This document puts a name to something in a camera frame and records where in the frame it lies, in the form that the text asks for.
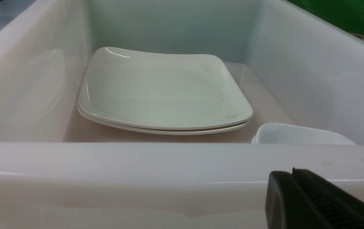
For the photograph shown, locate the green backdrop cloth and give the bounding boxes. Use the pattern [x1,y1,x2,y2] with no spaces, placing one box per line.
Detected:
[289,0,364,35]

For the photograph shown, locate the small white sauce dish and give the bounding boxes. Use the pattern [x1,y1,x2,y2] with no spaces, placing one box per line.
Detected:
[252,123,355,145]

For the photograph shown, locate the white square plate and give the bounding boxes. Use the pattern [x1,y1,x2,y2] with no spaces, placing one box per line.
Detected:
[78,47,254,131]
[77,104,249,136]

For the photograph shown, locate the lower white square plate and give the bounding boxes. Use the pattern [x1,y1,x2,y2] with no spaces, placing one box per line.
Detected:
[77,104,249,136]

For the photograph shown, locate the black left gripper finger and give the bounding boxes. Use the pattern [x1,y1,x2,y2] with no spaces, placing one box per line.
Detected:
[265,168,364,229]

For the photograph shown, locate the upper white square plate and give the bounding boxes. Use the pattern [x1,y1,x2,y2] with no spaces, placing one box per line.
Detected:
[78,47,254,131]

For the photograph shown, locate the large white plastic bin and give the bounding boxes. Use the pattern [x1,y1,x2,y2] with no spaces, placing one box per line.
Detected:
[0,0,364,229]

